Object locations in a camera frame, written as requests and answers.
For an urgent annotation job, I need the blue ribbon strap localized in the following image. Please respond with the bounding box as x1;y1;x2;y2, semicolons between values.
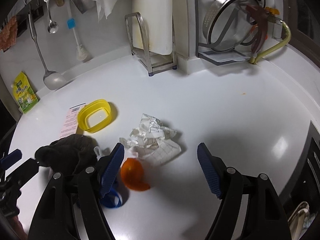
101;184;124;209

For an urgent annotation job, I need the dark grey sock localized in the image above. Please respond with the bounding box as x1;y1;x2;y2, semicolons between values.
35;134;98;176

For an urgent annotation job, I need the printed paper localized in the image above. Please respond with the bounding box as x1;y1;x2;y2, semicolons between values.
119;113;182;166

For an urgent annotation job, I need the yellow plastic ring lid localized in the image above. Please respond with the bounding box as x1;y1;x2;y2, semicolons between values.
78;99;112;133

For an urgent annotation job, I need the pink paper receipt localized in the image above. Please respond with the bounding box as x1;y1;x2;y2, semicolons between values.
59;103;86;139

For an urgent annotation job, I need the black kitchen sink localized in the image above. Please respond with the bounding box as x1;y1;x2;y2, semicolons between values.
279;123;319;239

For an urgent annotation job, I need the person's left hand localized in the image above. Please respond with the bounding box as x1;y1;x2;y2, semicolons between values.
9;216;28;240

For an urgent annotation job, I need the small clear plastic clip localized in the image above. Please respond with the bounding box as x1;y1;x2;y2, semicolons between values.
93;146;104;160

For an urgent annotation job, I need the yellow green seasoning pouch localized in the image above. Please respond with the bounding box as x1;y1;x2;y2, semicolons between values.
11;72;39;114

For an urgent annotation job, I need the steel spatula with grey head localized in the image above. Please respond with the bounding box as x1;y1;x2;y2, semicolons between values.
26;11;68;91

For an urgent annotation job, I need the stack of dirty dishes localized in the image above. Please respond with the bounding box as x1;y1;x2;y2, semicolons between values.
288;202;316;240

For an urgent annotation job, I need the black pot lid rack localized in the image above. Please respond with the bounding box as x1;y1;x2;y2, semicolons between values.
195;0;257;66

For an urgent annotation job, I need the steel cutting board rack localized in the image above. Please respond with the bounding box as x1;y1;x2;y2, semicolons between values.
124;12;178;76

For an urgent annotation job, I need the blue white bottle brush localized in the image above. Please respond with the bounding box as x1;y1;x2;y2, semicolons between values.
67;3;89;62

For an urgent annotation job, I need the orange patterned dish cloth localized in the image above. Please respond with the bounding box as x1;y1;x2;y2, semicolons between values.
0;16;18;51

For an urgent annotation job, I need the small steel ladle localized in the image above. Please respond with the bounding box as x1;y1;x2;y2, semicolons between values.
44;0;59;34

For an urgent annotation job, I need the steel pot lid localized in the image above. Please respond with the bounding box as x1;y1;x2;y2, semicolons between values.
202;0;259;53

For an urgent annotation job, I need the white cutting board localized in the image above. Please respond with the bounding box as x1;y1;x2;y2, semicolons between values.
132;0;172;55

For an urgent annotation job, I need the yellow gas hose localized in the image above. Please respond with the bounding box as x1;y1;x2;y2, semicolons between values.
248;6;293;65

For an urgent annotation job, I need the black wall utensil rail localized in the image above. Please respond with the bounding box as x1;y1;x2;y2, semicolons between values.
7;0;91;36

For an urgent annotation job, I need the dark window frame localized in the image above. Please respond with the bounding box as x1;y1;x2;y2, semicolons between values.
283;0;319;66

